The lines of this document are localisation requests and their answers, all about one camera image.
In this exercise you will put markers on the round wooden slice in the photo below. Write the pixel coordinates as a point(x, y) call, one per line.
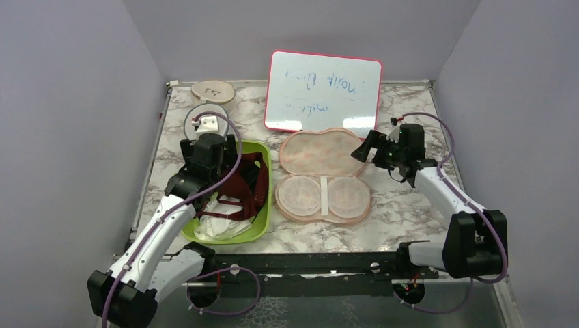
point(214, 92)

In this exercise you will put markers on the green plastic tray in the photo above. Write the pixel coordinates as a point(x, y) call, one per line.
point(260, 221)

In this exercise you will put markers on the dark red bra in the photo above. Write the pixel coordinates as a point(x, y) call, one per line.
point(247, 188)

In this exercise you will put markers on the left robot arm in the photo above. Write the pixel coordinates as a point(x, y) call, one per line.
point(129, 292)

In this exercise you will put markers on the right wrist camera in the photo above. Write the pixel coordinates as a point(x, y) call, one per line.
point(396, 123)

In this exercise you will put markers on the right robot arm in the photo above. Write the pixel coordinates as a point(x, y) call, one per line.
point(476, 241)

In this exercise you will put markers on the white bra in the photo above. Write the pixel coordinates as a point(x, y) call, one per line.
point(213, 226)

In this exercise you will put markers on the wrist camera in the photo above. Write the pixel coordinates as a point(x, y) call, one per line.
point(396, 123)
point(206, 124)

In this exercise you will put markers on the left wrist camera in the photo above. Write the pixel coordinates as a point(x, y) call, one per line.
point(206, 124)

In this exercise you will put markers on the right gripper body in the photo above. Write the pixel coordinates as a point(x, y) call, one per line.
point(388, 153)

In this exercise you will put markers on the floral mesh laundry bag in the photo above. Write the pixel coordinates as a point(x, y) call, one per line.
point(322, 183)

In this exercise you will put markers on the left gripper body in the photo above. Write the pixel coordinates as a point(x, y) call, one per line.
point(215, 175)

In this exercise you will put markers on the black front rail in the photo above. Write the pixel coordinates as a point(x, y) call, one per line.
point(303, 275)

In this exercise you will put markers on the pink framed whiteboard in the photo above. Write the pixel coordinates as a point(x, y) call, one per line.
point(314, 92)

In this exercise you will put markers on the round white mesh laundry bag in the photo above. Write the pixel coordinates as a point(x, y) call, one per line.
point(202, 110)

